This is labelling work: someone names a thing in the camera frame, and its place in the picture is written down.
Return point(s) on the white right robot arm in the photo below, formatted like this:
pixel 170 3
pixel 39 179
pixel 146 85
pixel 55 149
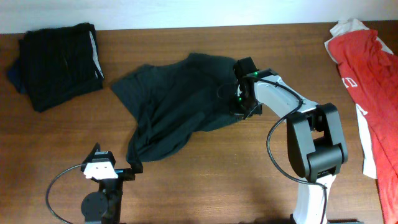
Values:
pixel 316 144

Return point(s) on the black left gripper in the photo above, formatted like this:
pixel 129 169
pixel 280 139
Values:
pixel 123 173

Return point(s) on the folded black garment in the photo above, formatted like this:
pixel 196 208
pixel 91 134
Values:
pixel 56 65

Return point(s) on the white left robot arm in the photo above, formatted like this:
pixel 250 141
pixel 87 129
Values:
pixel 104 205

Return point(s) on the red and white garment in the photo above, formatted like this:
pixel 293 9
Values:
pixel 368 70

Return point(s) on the dark green t-shirt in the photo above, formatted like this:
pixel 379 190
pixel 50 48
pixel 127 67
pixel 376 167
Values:
pixel 171 102

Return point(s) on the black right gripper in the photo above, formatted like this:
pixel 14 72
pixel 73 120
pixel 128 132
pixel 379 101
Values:
pixel 244 113

